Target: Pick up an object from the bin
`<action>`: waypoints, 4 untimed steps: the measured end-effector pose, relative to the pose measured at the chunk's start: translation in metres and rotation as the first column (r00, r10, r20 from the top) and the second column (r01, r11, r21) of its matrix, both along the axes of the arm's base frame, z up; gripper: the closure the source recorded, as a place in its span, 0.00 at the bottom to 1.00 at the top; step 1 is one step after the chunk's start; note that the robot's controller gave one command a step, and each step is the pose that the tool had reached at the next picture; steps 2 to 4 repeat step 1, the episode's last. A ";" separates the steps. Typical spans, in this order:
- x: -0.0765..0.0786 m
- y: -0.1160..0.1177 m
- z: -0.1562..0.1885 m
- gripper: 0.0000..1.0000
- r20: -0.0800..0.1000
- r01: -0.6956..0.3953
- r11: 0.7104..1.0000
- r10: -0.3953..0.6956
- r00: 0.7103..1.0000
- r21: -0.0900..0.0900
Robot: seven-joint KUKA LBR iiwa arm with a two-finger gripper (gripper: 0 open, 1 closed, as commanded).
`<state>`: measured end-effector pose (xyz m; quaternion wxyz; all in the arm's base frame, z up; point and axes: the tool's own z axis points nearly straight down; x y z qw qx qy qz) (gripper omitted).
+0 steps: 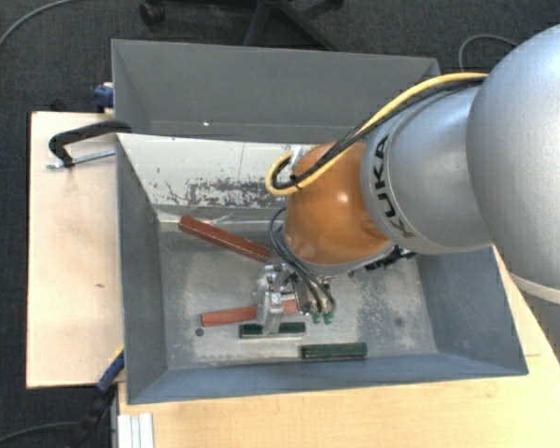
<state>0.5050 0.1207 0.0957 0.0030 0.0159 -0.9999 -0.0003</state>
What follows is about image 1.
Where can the dark green flat block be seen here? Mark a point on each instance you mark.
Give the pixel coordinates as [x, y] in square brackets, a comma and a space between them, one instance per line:
[291, 328]
[333, 351]

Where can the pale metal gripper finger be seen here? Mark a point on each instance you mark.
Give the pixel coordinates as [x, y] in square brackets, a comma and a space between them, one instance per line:
[274, 317]
[260, 303]

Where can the grey metal bin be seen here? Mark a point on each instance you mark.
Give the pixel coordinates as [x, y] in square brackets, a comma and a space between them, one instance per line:
[205, 269]

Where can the pale wood board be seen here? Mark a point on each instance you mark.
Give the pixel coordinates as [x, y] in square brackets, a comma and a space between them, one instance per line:
[72, 250]

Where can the red-brown flat block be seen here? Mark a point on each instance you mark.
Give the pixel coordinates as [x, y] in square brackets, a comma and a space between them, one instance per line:
[224, 238]
[226, 316]

